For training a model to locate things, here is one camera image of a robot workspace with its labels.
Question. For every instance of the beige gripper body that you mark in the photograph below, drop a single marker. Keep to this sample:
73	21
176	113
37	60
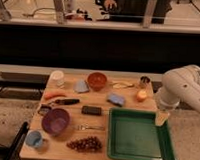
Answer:
161	117

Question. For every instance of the grey-blue towel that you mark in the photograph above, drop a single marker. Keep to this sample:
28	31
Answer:
81	87

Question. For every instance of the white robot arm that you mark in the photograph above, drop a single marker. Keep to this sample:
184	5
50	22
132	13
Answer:
181	84

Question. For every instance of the red-orange bowl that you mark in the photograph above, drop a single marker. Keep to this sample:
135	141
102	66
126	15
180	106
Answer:
97	81

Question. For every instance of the purple bowl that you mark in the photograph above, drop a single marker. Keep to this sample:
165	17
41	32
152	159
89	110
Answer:
55	121

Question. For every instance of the yellow-orange apple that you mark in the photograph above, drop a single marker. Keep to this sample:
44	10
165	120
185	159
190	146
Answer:
141	95

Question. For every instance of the green plastic tray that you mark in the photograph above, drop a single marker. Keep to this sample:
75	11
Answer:
133	135

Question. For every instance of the blue sponge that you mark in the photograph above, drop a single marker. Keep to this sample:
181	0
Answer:
116	99

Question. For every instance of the yellow banana peeler spoon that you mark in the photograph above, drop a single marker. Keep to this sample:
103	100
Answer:
123	85

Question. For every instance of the black rectangular block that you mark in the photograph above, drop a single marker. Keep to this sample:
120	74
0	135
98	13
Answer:
91	110

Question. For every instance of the silver fork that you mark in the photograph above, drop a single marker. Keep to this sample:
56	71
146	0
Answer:
85	127

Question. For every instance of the bunch of red grapes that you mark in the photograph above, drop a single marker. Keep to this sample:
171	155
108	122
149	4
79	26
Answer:
88	144

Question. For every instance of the white cup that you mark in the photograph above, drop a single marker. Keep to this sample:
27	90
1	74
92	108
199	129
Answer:
57	78

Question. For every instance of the orange carrot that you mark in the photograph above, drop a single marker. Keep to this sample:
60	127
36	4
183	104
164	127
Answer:
52	94

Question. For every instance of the small black clip object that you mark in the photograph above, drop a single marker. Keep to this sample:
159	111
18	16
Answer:
43	109

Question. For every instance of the light blue mug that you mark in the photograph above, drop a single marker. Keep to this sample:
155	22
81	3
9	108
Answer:
34	139

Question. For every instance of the black-handled knife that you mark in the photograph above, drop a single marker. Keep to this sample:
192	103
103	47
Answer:
64	102

